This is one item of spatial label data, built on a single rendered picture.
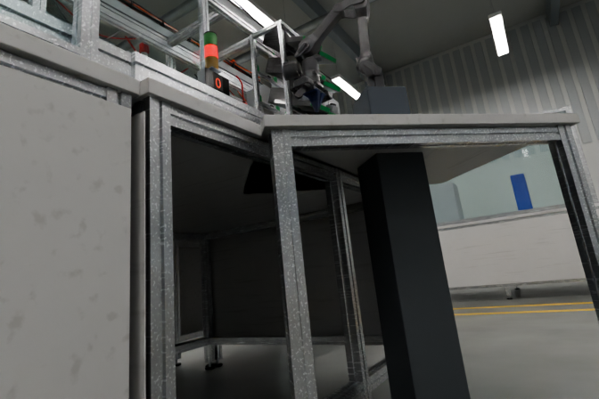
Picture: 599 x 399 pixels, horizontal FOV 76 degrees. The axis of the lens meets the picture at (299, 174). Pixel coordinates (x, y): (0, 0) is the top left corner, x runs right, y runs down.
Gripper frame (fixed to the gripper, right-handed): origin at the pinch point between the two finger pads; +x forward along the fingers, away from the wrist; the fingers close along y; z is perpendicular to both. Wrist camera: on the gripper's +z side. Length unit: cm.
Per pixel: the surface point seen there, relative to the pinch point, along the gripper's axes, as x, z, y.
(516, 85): -300, -88, -842
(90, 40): 17, -1, 82
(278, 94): -23.5, 30.3, -23.7
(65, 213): 47, -3, 86
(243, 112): 15.2, 2.2, 38.9
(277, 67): -37, 29, -24
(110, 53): 14, 4, 76
